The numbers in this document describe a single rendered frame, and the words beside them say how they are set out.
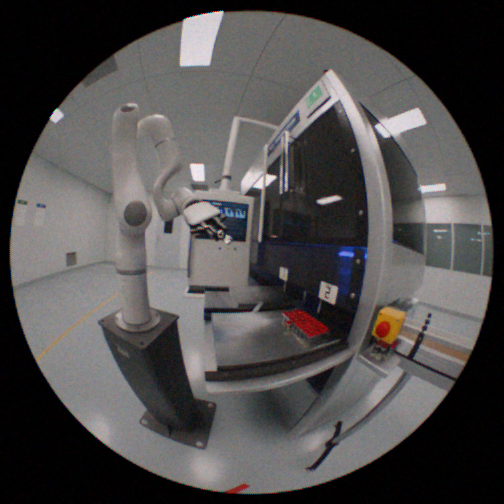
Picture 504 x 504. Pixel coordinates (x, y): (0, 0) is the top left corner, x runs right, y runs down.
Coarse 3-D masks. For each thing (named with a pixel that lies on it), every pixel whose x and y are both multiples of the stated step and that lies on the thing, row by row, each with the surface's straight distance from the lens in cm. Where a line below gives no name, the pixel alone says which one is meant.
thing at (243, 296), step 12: (240, 288) 89; (252, 288) 91; (264, 288) 93; (276, 288) 97; (240, 300) 77; (252, 300) 78; (264, 300) 80; (276, 300) 81; (288, 300) 83; (300, 300) 76
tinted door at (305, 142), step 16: (320, 128) 80; (336, 128) 70; (304, 144) 87; (320, 144) 75; (336, 144) 66; (304, 160) 82; (320, 160) 70; (336, 160) 63; (304, 176) 78; (320, 176) 67; (336, 176) 60; (304, 192) 74; (320, 192) 65; (336, 192) 58; (352, 192) 53; (304, 208) 72; (320, 208) 63; (336, 208) 56; (352, 208) 51; (304, 224) 70; (320, 224) 61; (336, 224) 55; (352, 224) 50
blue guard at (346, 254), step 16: (256, 256) 126; (272, 256) 96; (288, 256) 78; (304, 256) 66; (320, 256) 58; (336, 256) 52; (352, 256) 48; (272, 272) 95; (288, 272) 77; (304, 272) 66; (320, 272) 58; (336, 272) 52; (352, 272) 48; (352, 288) 48; (352, 304) 48
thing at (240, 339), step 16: (224, 320) 57; (240, 320) 58; (256, 320) 59; (272, 320) 60; (224, 336) 49; (240, 336) 49; (256, 336) 50; (272, 336) 50; (288, 336) 52; (224, 352) 42; (240, 352) 43; (256, 352) 43; (272, 352) 44; (288, 352) 45; (304, 352) 41; (224, 368) 35; (240, 368) 36
